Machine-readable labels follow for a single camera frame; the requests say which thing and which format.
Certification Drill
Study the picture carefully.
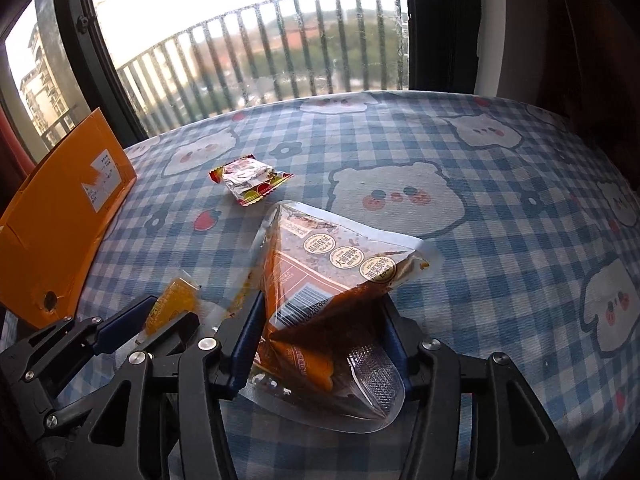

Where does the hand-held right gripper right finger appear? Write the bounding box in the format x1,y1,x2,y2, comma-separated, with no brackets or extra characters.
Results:
381,299,576,480

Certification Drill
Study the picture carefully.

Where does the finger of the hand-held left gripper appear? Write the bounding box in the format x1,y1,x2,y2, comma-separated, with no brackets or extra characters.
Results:
0,295,162,397
43,311,202,432

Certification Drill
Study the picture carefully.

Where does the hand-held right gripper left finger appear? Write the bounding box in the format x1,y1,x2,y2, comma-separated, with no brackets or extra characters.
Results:
75,290,267,480

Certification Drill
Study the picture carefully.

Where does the small orange yellow snack packet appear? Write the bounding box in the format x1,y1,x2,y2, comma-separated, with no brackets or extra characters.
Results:
142,270,202,336

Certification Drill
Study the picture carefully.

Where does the clear triangular brown snack packet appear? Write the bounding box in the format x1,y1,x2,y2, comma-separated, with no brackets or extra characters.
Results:
239,200,432,434

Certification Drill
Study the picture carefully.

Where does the orange cardboard box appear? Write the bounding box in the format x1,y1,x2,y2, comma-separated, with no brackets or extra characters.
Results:
0,107,138,330

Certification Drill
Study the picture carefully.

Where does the small clear red snack packet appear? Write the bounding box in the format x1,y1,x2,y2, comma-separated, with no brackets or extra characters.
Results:
208,154,296,207

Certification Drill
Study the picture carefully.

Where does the blue checked cat tablecloth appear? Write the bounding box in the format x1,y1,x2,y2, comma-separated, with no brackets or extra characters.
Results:
0,90,640,480

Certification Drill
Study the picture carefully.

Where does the red curtain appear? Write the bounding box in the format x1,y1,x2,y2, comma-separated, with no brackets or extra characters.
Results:
0,105,38,181

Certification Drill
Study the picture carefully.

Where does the distant apartment building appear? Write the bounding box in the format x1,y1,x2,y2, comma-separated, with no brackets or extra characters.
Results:
20,22,78,148

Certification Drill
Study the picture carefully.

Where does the black window frame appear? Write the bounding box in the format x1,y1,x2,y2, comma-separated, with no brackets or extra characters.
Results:
52,0,148,141

